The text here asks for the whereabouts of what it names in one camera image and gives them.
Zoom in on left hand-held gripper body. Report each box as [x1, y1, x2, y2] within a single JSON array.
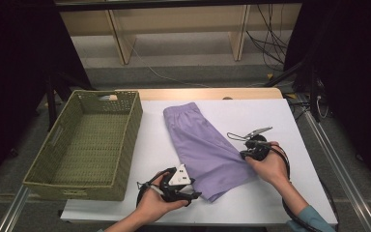
[[158, 163, 194, 204]]

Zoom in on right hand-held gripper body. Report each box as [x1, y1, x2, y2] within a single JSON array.
[[241, 126, 274, 162]]

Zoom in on purple shorts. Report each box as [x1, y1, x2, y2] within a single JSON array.
[[162, 101, 259, 203]]

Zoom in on green woven basket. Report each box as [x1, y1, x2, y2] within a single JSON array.
[[22, 89, 144, 201]]

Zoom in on person's right hand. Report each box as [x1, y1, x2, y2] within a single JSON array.
[[244, 141, 291, 189]]

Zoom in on person's left hand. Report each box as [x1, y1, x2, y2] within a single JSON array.
[[136, 172, 190, 225]]

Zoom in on white table board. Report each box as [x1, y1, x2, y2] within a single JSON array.
[[60, 99, 338, 226]]

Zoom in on black metal stand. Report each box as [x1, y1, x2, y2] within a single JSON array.
[[43, 72, 96, 131], [263, 59, 305, 89]]

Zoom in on black curtain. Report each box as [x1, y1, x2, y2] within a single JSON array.
[[0, 0, 93, 194], [283, 0, 371, 197]]

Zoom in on beige wooden shelf unit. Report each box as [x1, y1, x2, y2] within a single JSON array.
[[59, 3, 303, 66]]

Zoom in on black crossbar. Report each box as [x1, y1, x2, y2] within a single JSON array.
[[53, 0, 303, 13]]

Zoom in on right hand-held gripper black cable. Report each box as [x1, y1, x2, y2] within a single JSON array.
[[269, 144, 323, 232]]

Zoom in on looped white cable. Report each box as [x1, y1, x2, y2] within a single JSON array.
[[315, 94, 330, 120]]

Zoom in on aluminium rail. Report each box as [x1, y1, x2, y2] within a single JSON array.
[[298, 93, 371, 232], [0, 185, 33, 232]]

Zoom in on bundle of black cables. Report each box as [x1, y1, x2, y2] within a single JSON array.
[[245, 3, 291, 71]]

